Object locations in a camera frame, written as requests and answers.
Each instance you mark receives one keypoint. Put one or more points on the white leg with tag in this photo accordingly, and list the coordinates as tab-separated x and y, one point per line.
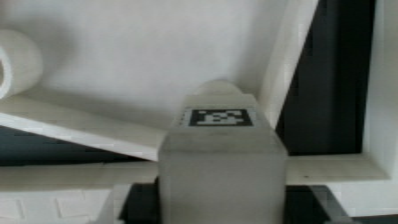
220	161

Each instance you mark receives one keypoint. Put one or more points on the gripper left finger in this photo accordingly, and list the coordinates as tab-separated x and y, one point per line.
131	204

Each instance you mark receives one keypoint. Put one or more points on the white square tabletop part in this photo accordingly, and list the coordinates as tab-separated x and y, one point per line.
131	52

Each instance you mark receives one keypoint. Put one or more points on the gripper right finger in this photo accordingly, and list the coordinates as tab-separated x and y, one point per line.
313	207

